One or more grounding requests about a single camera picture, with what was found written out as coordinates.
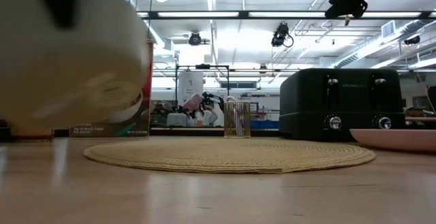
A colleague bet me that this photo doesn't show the cereal box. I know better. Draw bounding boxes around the cereal box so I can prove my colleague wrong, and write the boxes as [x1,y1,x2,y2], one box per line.
[69,38,155,138]

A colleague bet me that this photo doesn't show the pale ceramic bowl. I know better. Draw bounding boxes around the pale ceramic bowl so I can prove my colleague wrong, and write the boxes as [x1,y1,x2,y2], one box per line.
[0,0,151,131]

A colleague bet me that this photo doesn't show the black round ceiling fixture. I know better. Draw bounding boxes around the black round ceiling fixture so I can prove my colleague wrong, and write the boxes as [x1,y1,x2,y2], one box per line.
[188,31,203,47]

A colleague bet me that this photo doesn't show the pink background object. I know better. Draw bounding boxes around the pink background object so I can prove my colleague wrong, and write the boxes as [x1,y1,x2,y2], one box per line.
[183,93,204,113]

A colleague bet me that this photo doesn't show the black overhead camera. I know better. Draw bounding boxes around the black overhead camera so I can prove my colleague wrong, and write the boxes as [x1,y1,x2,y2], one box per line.
[270,22,295,48]

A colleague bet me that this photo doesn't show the white LED light bar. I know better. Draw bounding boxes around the white LED light bar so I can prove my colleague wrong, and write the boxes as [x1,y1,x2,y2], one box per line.
[361,11,423,18]
[248,11,327,18]
[157,11,240,18]

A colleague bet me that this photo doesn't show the black four-slot toaster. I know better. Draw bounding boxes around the black four-slot toaster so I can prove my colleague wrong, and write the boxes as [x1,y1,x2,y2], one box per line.
[278,67,407,142]

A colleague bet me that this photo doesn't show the blue storage bins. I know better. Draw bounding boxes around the blue storage bins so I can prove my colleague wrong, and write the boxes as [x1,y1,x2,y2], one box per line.
[251,120,280,130]

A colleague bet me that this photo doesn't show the clear drinking glass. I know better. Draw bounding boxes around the clear drinking glass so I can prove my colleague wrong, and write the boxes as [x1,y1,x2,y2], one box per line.
[223,101,252,139]

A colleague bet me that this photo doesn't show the amber plastic tumbler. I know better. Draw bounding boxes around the amber plastic tumbler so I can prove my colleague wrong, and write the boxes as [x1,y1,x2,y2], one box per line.
[10,123,55,142]

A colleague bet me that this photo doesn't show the white round column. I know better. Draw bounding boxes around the white round column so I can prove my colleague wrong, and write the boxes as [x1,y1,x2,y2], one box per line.
[177,71,204,108]

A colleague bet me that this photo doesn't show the pink plate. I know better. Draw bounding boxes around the pink plate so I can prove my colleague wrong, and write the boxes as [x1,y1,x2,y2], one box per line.
[349,128,436,154]

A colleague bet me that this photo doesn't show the white ceiling air duct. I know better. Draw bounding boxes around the white ceiling air duct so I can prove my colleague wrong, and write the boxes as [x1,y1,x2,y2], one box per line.
[335,19,436,69]

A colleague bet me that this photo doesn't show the round woven straw placemat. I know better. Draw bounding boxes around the round woven straw placemat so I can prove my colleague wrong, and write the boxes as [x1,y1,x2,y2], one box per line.
[83,138,377,174]

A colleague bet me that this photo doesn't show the spoon with lavender handle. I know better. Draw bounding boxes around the spoon with lavender handle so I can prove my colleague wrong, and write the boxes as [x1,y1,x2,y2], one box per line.
[225,95,244,137]

